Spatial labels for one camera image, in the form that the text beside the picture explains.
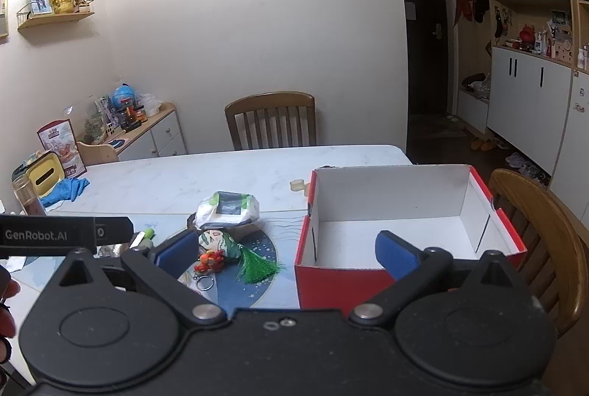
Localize dark wooden slat-back chair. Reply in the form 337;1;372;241
225;91;318;151

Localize clear plastic bag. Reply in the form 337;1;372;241
135;94;163;117

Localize glass jar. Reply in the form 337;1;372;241
11;175;47;217

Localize blue rubber glove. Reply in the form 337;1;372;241
43;177;91;208

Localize orange charm keychain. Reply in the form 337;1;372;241
193;251;226;292

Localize plastic bag of tissue packs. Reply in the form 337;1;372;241
195;191;261;229

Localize yellow tissue box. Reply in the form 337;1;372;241
25;150;68;197

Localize dark jars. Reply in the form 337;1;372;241
120;104;148;130

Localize person's left hand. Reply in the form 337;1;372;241
0;265;21;364

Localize dark entrance door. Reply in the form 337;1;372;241
395;0;451;117

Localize white sideboard cabinet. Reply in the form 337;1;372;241
76;102;187;163

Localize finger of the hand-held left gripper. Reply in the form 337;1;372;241
0;216;135;259

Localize red snack carton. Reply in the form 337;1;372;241
37;119;88;178

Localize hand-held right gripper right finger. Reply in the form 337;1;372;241
349;230;531;327

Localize wooden wall shelf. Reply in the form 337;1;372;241
17;0;95;31

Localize light wooden chair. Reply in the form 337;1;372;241
488;168;589;338

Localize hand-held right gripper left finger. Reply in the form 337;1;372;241
43;229;227;327

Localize red hanging cloth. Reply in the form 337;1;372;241
453;0;475;27

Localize small wooden child chair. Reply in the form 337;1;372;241
76;141;120;167

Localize green tassel doll keychain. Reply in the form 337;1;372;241
198;228;288;286

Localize white tall cabinet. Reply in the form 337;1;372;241
445;0;589;197

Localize red cardboard box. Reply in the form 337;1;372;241
294;163;528;310

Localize blue globe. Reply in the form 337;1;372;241
113;84;135;108

